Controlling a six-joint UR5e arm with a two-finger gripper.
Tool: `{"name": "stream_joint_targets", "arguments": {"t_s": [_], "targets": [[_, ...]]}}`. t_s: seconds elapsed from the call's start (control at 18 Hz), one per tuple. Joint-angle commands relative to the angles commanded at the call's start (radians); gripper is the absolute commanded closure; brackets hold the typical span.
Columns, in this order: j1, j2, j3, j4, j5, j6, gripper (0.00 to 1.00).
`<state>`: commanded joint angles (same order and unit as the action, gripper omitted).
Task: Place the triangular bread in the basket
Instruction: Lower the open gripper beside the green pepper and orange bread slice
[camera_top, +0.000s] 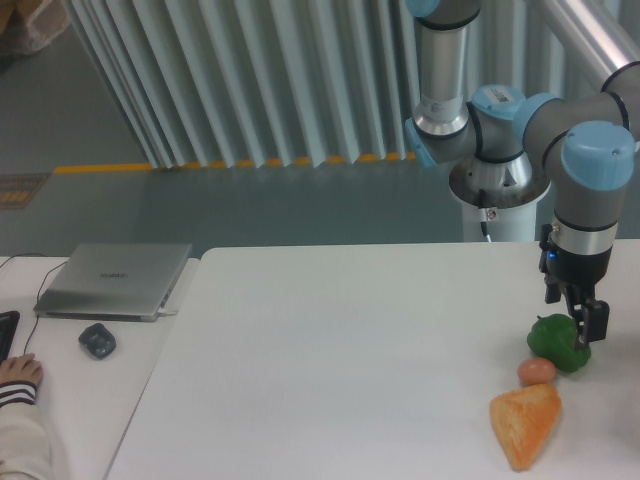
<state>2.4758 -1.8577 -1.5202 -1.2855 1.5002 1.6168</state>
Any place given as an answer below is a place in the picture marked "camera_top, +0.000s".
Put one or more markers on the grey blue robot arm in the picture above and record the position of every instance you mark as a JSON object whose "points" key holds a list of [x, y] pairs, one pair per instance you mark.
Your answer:
{"points": [[509, 149]]}

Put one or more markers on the green bell pepper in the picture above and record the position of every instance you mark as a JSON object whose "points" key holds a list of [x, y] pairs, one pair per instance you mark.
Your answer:
{"points": [[552, 338]]}

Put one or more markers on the orange triangular bread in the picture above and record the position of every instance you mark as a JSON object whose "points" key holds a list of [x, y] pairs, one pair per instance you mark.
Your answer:
{"points": [[523, 420]]}

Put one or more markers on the brown egg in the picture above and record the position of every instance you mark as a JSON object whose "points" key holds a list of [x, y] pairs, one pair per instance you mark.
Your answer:
{"points": [[535, 371]]}

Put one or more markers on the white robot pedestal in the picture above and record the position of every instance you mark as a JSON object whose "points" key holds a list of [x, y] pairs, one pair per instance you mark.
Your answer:
{"points": [[500, 210]]}

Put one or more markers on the white folding partition screen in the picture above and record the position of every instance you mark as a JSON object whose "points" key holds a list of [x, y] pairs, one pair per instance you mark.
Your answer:
{"points": [[255, 83]]}

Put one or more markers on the cream sleeved forearm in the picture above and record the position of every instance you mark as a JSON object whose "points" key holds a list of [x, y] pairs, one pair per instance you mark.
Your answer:
{"points": [[25, 441]]}

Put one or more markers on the black keyboard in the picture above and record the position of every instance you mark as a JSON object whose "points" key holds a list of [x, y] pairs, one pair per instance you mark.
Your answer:
{"points": [[8, 326]]}

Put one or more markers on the white laptop plug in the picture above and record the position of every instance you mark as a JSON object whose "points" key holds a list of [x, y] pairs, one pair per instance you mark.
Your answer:
{"points": [[167, 313]]}

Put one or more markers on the silver closed laptop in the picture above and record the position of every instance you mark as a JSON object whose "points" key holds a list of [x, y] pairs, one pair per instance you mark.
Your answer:
{"points": [[115, 281]]}

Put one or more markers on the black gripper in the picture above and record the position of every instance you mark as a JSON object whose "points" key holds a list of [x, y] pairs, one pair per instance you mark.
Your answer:
{"points": [[582, 273]]}

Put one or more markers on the person's hand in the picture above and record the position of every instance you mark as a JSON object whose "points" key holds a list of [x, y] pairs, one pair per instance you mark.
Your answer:
{"points": [[23, 369]]}

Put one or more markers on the dark earbuds case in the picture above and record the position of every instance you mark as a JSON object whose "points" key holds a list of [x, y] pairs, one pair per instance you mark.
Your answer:
{"points": [[97, 341]]}

